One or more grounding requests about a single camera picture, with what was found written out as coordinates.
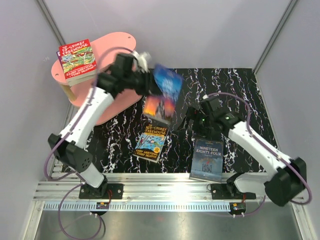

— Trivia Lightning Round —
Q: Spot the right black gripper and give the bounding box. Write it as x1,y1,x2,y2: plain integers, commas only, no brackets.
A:
177,106,214,140

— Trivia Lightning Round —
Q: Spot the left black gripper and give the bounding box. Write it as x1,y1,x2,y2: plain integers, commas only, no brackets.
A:
123,68,163,96

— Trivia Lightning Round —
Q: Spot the Jane Eyre blue book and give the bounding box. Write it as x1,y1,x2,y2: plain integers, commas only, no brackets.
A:
143,64,184,124

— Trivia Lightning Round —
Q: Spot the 13-Storey Treehouse red book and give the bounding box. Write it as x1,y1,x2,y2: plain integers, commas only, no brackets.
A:
59,39,97,86

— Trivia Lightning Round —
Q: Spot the purple paperback book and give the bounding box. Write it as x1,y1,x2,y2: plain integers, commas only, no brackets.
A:
51,50,71,86

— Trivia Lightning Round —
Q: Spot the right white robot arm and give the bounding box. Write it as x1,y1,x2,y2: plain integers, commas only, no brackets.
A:
184,93,312,207

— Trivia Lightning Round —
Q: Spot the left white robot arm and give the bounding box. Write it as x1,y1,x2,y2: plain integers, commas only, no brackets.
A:
48,51,162,199

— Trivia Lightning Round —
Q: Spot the black marble table mat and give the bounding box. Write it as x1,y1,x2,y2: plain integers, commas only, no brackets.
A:
84,68,278,173

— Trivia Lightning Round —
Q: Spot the Nineteen Eighty-Four blue book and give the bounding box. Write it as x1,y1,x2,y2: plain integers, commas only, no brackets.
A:
189,138,224,183

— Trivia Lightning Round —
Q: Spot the pink three-tier shelf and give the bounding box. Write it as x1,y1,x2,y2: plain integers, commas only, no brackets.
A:
51,32,142,126

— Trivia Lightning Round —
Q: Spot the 169-Storey Treehouse black book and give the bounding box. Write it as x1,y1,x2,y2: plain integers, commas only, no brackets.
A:
133,123,169,163

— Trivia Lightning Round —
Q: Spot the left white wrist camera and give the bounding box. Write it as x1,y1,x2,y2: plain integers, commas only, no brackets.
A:
131,50,152,72

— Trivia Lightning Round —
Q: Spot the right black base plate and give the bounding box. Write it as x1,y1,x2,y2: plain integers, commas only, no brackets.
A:
209,183,257,200

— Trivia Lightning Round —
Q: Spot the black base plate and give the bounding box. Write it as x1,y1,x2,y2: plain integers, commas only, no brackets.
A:
78,183,124,200
209,183,257,200

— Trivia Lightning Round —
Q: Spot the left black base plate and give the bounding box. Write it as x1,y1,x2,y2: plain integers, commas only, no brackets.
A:
78,183,124,200

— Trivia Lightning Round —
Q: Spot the aluminium rail frame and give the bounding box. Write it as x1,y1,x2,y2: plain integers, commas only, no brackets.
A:
23,99,312,240

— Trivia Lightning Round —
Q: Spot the slotted white cable duct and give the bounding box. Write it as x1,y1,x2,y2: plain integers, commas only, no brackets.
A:
43,201,231,212

